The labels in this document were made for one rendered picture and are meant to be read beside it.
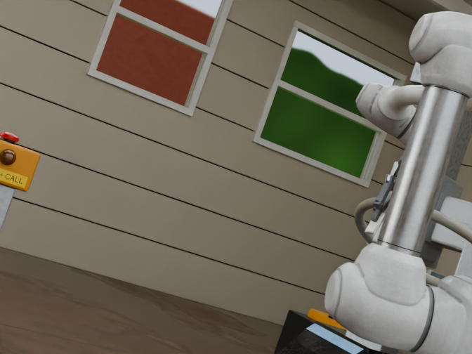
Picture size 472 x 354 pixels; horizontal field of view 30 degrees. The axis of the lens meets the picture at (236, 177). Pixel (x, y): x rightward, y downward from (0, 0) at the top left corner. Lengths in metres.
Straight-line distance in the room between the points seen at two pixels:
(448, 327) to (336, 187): 8.44
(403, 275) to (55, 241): 7.18
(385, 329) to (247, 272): 8.01
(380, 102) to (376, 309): 0.75
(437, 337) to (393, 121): 0.74
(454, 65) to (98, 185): 7.21
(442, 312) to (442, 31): 0.61
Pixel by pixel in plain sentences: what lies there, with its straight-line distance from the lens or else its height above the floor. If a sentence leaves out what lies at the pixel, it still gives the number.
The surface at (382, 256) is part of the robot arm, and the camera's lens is 1.93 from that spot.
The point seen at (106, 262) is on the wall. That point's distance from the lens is 9.15.
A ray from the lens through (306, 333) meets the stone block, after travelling 3.08.
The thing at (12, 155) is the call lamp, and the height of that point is 1.06.
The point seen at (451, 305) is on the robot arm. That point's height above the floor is 1.06.
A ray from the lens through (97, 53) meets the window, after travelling 8.81.
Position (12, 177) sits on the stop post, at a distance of 1.74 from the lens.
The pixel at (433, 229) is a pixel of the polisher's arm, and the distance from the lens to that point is 3.97.
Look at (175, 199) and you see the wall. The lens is 9.32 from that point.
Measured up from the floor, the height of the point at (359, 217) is 1.21.
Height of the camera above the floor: 1.10
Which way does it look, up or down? 2 degrees up
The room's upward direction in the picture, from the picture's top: 19 degrees clockwise
